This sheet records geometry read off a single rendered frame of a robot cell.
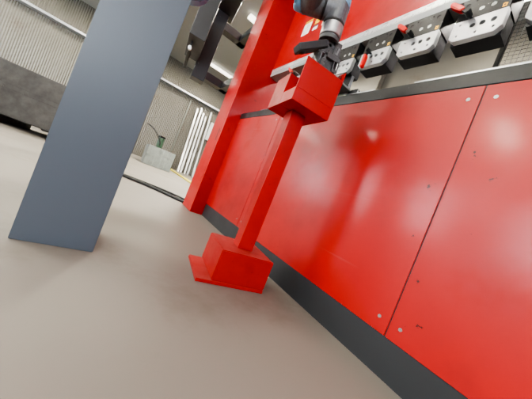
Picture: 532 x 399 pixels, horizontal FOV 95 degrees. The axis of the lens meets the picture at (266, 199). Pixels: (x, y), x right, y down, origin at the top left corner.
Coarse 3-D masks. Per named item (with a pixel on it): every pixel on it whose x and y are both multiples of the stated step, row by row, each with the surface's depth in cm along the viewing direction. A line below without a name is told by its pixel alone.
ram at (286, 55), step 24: (360, 0) 137; (384, 0) 122; (408, 0) 110; (432, 0) 100; (456, 0) 92; (312, 24) 173; (360, 24) 131; (408, 24) 106; (288, 48) 190; (288, 72) 183
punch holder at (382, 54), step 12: (384, 36) 114; (396, 36) 110; (372, 48) 118; (384, 48) 112; (396, 48) 112; (360, 60) 122; (372, 60) 115; (384, 60) 111; (396, 60) 114; (360, 72) 123; (372, 72) 120; (384, 72) 117
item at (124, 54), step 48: (144, 0) 63; (96, 48) 61; (144, 48) 65; (96, 96) 63; (144, 96) 68; (48, 144) 60; (96, 144) 65; (48, 192) 62; (96, 192) 67; (48, 240) 64; (96, 240) 69
